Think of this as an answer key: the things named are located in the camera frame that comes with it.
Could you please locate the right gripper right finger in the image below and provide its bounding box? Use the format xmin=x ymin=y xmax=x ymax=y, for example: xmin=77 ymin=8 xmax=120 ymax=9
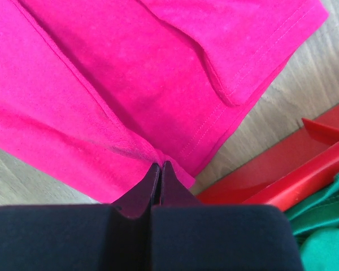
xmin=155 ymin=161 xmax=202 ymax=206

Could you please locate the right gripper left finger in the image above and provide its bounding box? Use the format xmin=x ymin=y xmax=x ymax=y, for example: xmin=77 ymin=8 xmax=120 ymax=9
xmin=111 ymin=163 xmax=161 ymax=220

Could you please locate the magenta t shirt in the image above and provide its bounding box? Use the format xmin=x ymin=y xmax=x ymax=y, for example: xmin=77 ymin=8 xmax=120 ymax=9
xmin=0 ymin=1 xmax=328 ymax=203

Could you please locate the red plastic bin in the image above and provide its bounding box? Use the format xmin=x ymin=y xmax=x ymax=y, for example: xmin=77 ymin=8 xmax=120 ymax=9
xmin=197 ymin=104 xmax=339 ymax=211

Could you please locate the green t shirt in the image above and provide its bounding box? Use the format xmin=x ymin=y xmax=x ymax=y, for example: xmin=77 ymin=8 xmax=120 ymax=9
xmin=285 ymin=173 xmax=339 ymax=270

